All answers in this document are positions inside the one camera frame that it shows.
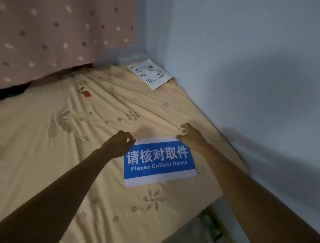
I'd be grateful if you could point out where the person's right forearm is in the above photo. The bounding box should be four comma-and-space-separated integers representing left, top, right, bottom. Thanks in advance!
197, 143, 320, 243

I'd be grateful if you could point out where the blue and white sign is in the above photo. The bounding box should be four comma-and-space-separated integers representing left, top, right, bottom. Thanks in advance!
123, 136, 198, 188

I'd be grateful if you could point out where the person's left hand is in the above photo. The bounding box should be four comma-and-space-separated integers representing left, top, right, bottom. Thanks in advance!
101, 130, 137, 160

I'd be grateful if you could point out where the person's right hand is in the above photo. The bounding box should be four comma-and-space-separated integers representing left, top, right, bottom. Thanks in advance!
175, 123, 209, 153

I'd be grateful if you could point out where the green object under bed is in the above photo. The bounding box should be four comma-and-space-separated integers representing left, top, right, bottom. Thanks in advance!
200, 210, 223, 241

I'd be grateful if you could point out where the white handwritten paper sheet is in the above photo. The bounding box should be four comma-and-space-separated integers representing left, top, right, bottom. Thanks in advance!
127, 59, 173, 90

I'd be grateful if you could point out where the pink dotted curtain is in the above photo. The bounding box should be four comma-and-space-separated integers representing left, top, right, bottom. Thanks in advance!
0, 0, 139, 89

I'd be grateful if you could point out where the person's left forearm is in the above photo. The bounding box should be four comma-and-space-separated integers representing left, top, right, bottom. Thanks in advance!
0, 148, 112, 243

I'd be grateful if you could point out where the yellow floral bed sheet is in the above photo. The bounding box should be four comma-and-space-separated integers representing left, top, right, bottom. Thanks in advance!
0, 65, 249, 243

